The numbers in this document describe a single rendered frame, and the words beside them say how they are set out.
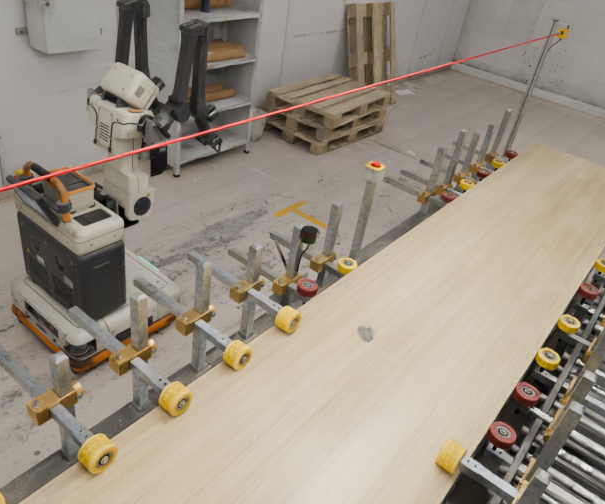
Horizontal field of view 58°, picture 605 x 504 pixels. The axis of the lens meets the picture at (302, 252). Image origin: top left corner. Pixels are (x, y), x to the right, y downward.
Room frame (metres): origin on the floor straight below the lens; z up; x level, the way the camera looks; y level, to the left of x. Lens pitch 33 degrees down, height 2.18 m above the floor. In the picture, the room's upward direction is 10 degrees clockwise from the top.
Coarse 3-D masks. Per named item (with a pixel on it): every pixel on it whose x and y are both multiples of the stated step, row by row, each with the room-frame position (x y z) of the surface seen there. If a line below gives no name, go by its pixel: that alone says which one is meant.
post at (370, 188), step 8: (368, 184) 2.23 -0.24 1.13; (376, 184) 2.24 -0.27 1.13; (368, 192) 2.22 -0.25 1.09; (368, 200) 2.22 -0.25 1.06; (360, 208) 2.23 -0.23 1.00; (368, 208) 2.23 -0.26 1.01; (360, 216) 2.23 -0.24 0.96; (368, 216) 2.24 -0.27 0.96; (360, 224) 2.22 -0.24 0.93; (360, 232) 2.22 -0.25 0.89; (360, 240) 2.23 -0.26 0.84; (352, 248) 2.23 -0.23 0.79; (360, 248) 2.24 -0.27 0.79; (352, 256) 2.22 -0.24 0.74
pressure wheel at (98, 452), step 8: (88, 440) 0.83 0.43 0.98; (96, 440) 0.83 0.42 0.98; (104, 440) 0.84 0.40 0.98; (80, 448) 0.81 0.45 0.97; (88, 448) 0.81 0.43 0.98; (96, 448) 0.81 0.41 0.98; (104, 448) 0.81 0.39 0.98; (112, 448) 0.83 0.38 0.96; (80, 456) 0.80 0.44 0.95; (88, 456) 0.79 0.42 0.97; (96, 456) 0.79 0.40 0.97; (104, 456) 0.81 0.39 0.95; (112, 456) 0.83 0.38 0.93; (88, 464) 0.78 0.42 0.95; (96, 464) 0.79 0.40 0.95; (104, 464) 0.81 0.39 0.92; (96, 472) 0.79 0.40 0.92
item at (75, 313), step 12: (72, 312) 1.28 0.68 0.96; (84, 312) 1.29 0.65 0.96; (84, 324) 1.24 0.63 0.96; (96, 324) 1.25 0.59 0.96; (96, 336) 1.21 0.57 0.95; (108, 336) 1.20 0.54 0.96; (108, 348) 1.18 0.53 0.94; (120, 348) 1.16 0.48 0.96; (132, 360) 1.13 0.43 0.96; (144, 372) 1.09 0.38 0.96; (156, 372) 1.10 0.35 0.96; (156, 384) 1.05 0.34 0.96; (168, 384) 1.06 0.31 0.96
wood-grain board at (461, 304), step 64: (512, 192) 2.95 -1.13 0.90; (576, 192) 3.12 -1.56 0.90; (384, 256) 2.03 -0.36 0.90; (448, 256) 2.12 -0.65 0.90; (512, 256) 2.22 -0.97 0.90; (576, 256) 2.33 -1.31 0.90; (320, 320) 1.53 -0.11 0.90; (384, 320) 1.59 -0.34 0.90; (448, 320) 1.66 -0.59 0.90; (512, 320) 1.73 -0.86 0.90; (192, 384) 1.13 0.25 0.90; (256, 384) 1.17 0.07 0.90; (320, 384) 1.22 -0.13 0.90; (384, 384) 1.27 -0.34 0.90; (448, 384) 1.32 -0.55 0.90; (512, 384) 1.37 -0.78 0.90; (128, 448) 0.88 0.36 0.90; (192, 448) 0.91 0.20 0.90; (256, 448) 0.95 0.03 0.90; (320, 448) 0.99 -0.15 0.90; (384, 448) 1.02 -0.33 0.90
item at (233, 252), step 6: (228, 252) 1.93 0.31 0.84; (234, 252) 1.91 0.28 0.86; (240, 252) 1.92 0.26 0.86; (234, 258) 1.91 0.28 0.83; (240, 258) 1.89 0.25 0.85; (246, 258) 1.88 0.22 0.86; (246, 264) 1.87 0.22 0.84; (264, 270) 1.82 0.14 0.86; (270, 270) 1.83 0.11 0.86; (264, 276) 1.82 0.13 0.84; (270, 276) 1.80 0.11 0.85; (276, 276) 1.80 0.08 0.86; (288, 288) 1.75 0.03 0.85; (294, 288) 1.74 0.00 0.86; (294, 294) 1.73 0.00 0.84; (306, 300) 1.69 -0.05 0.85
